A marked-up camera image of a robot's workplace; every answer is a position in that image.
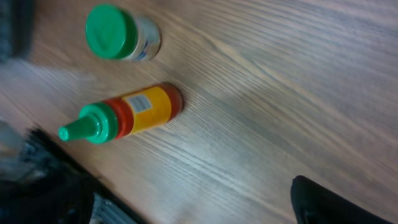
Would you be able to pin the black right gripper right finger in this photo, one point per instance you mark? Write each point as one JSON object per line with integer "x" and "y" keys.
{"x": 314, "y": 204}

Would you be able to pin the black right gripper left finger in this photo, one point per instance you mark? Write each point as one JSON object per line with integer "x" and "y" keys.
{"x": 41, "y": 183}

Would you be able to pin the green cap hot sauce bottle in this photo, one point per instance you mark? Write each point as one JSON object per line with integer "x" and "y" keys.
{"x": 124, "y": 115}

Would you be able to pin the green cap white jar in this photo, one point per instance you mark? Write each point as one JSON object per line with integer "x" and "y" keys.
{"x": 116, "y": 34}

